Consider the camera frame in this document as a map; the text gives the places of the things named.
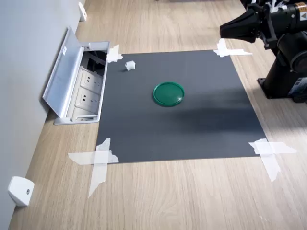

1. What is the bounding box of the white power socket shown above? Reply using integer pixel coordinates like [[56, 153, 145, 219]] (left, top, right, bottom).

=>
[[80, 69, 102, 88], [75, 88, 99, 109]]

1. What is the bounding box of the round green lid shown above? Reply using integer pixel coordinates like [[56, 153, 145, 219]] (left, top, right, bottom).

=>
[[153, 81, 186, 106]]

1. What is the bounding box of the small white bracket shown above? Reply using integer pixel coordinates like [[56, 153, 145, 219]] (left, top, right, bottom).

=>
[[78, 1, 87, 22], [7, 176, 35, 207]]

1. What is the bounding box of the white tape piece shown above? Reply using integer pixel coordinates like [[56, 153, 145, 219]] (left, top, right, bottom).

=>
[[248, 138, 297, 183], [213, 38, 254, 58], [68, 138, 119, 198], [106, 44, 124, 64]]

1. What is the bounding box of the dark grey mat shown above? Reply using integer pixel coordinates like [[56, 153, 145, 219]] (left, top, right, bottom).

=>
[[95, 49, 268, 164]]

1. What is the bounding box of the silver cable duct with lid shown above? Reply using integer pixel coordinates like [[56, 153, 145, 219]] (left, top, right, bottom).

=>
[[42, 26, 111, 126]]

